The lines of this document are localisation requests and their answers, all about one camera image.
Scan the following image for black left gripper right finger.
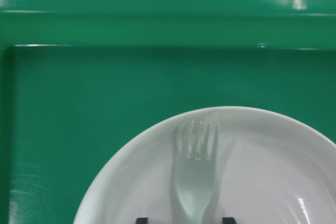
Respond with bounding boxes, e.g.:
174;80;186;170
222;217;236;224

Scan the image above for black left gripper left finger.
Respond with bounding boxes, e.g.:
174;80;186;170
135;217;149;224

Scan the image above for pale green plastic fork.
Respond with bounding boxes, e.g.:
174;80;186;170
173;121;220;223

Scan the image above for white round plate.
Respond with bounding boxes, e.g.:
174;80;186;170
74;106;335;223

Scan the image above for green plastic tray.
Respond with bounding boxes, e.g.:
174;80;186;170
1;0;335;223

